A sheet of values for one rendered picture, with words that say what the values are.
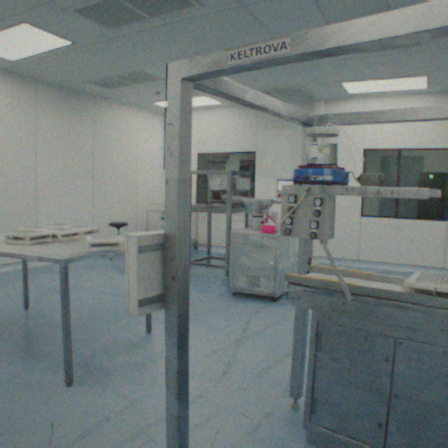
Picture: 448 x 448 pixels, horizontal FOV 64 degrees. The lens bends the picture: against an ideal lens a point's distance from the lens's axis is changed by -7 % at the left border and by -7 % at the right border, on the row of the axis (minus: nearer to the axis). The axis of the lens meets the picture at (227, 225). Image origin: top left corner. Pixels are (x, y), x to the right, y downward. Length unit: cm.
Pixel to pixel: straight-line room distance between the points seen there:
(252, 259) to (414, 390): 291
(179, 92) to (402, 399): 148
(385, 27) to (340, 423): 162
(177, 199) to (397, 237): 579
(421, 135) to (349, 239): 209
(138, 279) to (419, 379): 119
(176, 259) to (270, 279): 314
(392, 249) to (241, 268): 316
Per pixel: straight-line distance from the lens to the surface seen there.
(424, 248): 676
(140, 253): 119
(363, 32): 97
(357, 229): 683
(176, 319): 126
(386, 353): 175
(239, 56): 111
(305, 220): 167
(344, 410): 193
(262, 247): 427
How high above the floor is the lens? 122
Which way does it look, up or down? 5 degrees down
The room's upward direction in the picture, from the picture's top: 1 degrees clockwise
